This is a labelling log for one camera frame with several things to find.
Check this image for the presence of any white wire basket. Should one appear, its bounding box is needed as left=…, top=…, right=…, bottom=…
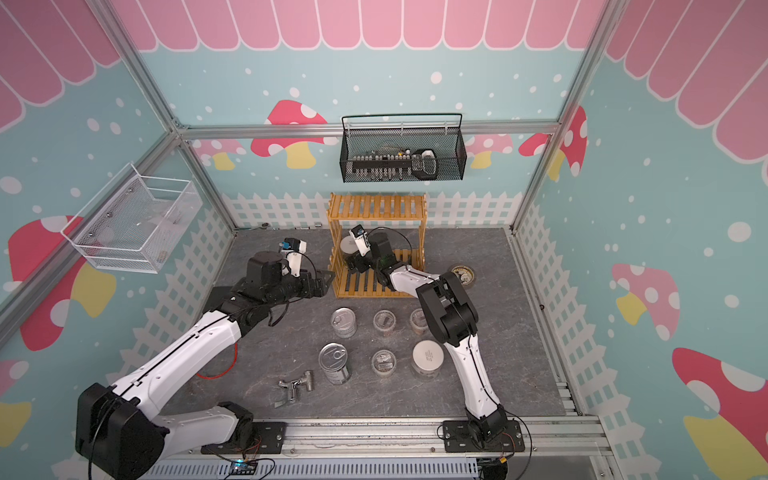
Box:
left=60, top=164, right=203, bottom=274

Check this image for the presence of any metal bracket tool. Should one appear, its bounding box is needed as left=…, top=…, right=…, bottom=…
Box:
left=274, top=370, right=314, bottom=408

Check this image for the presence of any orange seed plastic jar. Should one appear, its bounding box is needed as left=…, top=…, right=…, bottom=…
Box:
left=409, top=308, right=429, bottom=335

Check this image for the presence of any tall silver pull-tab can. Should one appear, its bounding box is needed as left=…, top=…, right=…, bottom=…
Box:
left=318, top=343, right=350, bottom=385

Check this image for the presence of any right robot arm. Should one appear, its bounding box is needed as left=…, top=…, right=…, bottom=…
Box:
left=350, top=225, right=508, bottom=446

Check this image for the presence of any black network switch box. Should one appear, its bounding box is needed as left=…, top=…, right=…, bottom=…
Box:
left=201, top=286, right=238, bottom=316

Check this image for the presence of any wooden two-tier shelf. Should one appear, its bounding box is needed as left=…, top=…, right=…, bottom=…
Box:
left=327, top=194, right=435, bottom=298

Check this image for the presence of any purple label tin can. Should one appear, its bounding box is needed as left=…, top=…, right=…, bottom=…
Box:
left=331, top=307, right=357, bottom=339

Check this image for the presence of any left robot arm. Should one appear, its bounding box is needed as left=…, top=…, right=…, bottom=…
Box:
left=75, top=251, right=335, bottom=479

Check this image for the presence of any small clear lid jar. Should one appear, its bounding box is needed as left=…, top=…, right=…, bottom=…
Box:
left=371, top=349, right=397, bottom=378

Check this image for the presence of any red seed plastic jar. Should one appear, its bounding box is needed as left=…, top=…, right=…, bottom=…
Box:
left=372, top=309, right=397, bottom=336

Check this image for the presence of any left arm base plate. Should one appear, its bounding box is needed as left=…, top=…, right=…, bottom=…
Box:
left=200, top=422, right=287, bottom=456

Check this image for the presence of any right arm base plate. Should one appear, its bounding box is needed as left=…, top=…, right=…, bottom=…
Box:
left=436, top=420, right=526, bottom=454

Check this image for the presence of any red cable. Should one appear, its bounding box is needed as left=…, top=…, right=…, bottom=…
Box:
left=196, top=344, right=240, bottom=382

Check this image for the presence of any black white item in basket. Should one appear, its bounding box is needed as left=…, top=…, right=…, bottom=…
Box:
left=411, top=149, right=438, bottom=181

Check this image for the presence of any black wire basket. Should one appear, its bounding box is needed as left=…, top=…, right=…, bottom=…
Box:
left=339, top=113, right=467, bottom=182

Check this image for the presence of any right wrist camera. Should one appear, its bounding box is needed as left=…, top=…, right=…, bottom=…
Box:
left=350, top=224, right=371, bottom=257

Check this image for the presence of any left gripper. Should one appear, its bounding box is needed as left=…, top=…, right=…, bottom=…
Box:
left=265, top=267, right=335, bottom=307

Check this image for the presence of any green circuit board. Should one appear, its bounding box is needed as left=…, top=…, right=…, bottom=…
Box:
left=229, top=460, right=258, bottom=476

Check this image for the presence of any connector strip in basket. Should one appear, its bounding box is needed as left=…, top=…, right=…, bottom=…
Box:
left=341, top=157, right=414, bottom=182

